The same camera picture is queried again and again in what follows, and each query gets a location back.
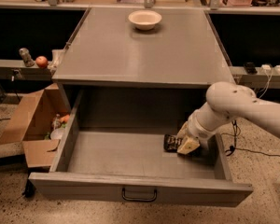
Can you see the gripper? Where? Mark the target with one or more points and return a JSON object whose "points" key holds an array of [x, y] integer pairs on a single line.
{"points": [[197, 130]]}

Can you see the grey open top drawer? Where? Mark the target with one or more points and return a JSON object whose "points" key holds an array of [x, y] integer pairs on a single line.
{"points": [[99, 156]]}

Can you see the grey side ledge right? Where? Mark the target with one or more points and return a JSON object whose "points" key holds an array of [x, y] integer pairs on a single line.
{"points": [[261, 79]]}

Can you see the white ceramic bowl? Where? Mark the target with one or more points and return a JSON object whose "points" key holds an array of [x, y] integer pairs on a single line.
{"points": [[144, 20]]}

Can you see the brown cardboard box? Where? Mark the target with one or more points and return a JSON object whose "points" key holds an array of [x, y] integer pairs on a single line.
{"points": [[31, 124]]}

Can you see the white power adapter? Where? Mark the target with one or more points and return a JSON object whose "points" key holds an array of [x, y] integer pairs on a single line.
{"points": [[266, 67]]}

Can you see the black device on ledge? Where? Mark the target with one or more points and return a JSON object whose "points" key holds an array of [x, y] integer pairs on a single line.
{"points": [[250, 68]]}

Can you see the grey side ledge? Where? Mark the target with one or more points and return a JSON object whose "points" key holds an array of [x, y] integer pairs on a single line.
{"points": [[15, 69], [261, 79]]}

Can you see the orange fruit in box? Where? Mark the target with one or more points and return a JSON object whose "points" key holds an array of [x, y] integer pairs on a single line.
{"points": [[64, 119]]}

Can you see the black drawer handle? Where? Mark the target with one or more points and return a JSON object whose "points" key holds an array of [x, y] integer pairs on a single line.
{"points": [[139, 196]]}

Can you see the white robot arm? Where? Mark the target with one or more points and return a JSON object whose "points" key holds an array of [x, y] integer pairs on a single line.
{"points": [[226, 102]]}

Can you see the grey side ledge left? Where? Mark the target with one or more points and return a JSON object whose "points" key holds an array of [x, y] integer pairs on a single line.
{"points": [[15, 69]]}

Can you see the red apple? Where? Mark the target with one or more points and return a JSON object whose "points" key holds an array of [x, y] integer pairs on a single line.
{"points": [[42, 62]]}

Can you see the grey cabinet counter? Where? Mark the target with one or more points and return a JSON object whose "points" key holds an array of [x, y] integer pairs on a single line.
{"points": [[150, 75]]}

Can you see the black rxbar chocolate wrapper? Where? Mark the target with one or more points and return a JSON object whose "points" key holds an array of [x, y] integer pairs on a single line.
{"points": [[171, 143]]}

